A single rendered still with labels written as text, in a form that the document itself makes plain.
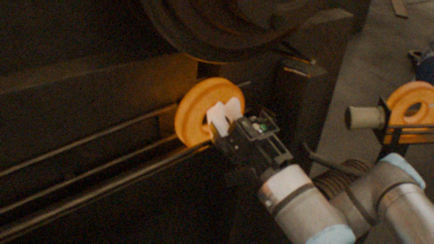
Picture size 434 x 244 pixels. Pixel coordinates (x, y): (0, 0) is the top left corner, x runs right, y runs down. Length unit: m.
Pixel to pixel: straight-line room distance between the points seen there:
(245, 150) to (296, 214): 0.14
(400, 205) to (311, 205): 0.15
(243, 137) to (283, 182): 0.11
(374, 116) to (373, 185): 0.34
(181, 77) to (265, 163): 0.24
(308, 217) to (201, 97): 0.30
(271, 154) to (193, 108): 0.17
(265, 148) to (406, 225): 0.27
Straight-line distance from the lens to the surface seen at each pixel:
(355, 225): 0.82
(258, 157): 0.77
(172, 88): 0.85
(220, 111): 0.80
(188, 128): 0.83
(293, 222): 0.71
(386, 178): 0.80
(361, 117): 1.10
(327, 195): 1.08
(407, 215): 0.73
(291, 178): 0.73
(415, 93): 1.13
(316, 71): 1.00
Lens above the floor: 1.23
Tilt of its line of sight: 35 degrees down
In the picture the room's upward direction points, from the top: 8 degrees clockwise
